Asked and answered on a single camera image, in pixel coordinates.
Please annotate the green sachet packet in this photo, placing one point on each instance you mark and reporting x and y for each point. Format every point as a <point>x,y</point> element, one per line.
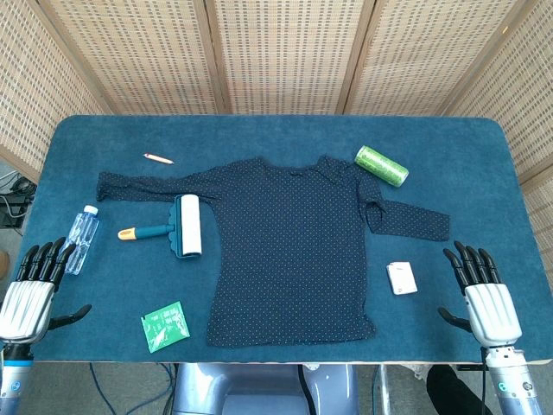
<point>166,326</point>

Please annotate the blue-green lint roller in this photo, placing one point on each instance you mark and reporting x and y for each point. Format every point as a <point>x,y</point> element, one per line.
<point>190,227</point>

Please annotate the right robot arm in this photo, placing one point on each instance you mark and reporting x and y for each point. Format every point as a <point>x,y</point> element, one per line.
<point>512,384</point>

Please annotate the small white box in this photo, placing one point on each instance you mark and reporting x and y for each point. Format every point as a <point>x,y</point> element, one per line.
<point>402,279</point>

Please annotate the green drink can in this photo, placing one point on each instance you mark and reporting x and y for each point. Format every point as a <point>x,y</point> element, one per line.
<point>382,166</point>

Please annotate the short wooden pencil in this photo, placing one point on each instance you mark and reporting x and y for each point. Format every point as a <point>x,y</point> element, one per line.
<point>159,158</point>

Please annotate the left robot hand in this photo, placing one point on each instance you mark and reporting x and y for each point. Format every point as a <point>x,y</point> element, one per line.
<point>26,302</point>

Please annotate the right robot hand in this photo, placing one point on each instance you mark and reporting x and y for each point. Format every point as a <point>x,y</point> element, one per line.
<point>492,311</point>

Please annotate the clear plastic water bottle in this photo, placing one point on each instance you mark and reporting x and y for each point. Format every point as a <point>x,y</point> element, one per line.
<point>82,238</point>

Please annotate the black trouser leg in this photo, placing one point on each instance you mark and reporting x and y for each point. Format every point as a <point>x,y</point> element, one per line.
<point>453,393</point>

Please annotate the metal table leg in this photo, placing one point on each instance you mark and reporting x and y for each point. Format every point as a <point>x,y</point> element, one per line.
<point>380,389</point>

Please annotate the navy polka dot shirt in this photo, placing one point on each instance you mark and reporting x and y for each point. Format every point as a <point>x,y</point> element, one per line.
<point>285,242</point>

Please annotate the teal table cover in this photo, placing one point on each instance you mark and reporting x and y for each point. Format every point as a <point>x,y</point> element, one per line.
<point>276,138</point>

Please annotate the woven bamboo folding screen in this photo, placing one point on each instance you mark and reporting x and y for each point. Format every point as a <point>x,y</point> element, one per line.
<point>285,56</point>

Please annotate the blue-grey robot torso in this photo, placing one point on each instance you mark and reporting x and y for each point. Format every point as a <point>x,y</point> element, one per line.
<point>259,389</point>

